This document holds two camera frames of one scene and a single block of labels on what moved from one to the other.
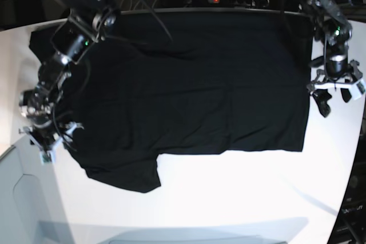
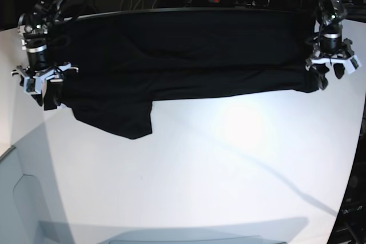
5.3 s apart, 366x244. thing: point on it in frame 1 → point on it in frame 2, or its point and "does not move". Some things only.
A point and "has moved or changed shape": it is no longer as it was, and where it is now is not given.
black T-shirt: [186, 82] has moved or changed shape
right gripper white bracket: [322, 96] → [352, 64]
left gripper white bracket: [49, 156] → [35, 84]
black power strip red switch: [231, 0] does not move
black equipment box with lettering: [350, 227] does not move
